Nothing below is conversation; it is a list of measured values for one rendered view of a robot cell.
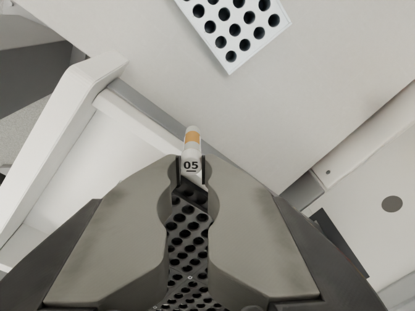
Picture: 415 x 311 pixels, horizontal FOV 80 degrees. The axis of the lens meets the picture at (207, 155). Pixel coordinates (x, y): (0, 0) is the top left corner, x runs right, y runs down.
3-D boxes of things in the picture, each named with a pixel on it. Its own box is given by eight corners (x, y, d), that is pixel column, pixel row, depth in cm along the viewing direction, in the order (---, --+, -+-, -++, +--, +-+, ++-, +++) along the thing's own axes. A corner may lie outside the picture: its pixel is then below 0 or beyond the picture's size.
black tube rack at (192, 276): (88, 237, 35) (67, 280, 29) (162, 150, 29) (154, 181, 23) (210, 295, 42) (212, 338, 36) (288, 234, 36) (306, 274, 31)
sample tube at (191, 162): (201, 140, 18) (202, 176, 14) (184, 139, 18) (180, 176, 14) (202, 123, 17) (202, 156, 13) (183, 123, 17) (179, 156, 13)
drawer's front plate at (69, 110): (8, 221, 35) (-63, 298, 25) (116, 47, 25) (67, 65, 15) (21, 226, 35) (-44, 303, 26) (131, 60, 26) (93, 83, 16)
